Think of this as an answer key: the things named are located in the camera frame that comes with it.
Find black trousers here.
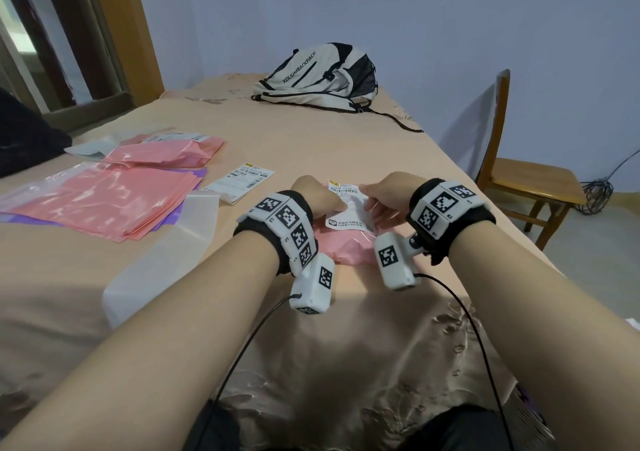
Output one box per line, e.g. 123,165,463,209
184,400,507,451

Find purple plastic sheet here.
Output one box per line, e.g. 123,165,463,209
0,165,208,232

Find black cloth bundle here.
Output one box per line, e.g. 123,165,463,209
0,88,73,178

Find translucent white plastic bag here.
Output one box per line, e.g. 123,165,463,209
65,133,137,159

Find black coiled cable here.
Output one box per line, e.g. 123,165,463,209
574,148,640,215

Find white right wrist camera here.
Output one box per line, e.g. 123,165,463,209
374,232,422,291

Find filled pink parcel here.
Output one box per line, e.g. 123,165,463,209
102,134,226,169

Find black right wristband with markers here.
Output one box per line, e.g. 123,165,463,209
406,178,497,266

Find person's left hand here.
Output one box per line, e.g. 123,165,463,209
291,175,349,219

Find black camera cable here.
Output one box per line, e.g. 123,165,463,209
414,273,516,451
190,293,304,451

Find person's right hand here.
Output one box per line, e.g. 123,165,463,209
361,172,427,227

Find wooden chair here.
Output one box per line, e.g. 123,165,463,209
475,69,587,251

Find black left wristband with markers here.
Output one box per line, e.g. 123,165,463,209
233,190,319,277

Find black wristband with markers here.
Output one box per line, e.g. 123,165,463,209
233,190,319,277
406,178,497,266

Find white shipping label sheet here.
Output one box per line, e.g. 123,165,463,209
201,161,277,205

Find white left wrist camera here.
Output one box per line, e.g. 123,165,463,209
289,253,336,315

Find stack of pink mailer bags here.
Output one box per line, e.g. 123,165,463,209
9,163,203,244

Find wooden window frame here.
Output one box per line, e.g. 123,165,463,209
0,0,166,132

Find translucent white backing strip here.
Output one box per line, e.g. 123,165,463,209
102,190,221,329

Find person's left forearm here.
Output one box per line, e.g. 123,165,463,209
0,231,281,451

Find peach bed sheet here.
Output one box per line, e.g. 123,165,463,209
0,73,567,451

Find white and black backpack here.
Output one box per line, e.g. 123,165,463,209
251,43,425,133

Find black left camera cable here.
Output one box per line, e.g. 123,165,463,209
190,293,304,451

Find pink mailer bag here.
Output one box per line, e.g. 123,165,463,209
312,180,417,266

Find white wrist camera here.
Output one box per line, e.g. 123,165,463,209
374,232,422,291
289,253,336,315

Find black right camera cable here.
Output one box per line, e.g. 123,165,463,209
414,273,516,451

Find person's right forearm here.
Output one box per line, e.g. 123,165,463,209
447,225,640,451

